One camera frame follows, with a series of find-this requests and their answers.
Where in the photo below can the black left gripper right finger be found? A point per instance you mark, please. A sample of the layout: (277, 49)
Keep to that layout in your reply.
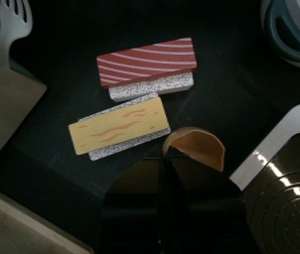
(210, 211)

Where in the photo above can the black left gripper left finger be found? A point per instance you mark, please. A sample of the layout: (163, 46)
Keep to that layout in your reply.
(129, 205)

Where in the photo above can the yellow egg sushi toy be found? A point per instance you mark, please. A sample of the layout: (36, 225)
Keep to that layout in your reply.
(119, 127)

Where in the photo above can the grey toy cutting board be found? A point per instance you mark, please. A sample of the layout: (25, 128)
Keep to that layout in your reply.
(1, 109)

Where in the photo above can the red tuna sushi toy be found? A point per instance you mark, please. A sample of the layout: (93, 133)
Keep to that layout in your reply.
(145, 64)

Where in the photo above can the white plastic toy fork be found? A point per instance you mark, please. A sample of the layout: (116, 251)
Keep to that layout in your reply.
(12, 26)

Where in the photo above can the black toy stove with white frame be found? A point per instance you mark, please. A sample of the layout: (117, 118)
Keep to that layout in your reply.
(285, 185)

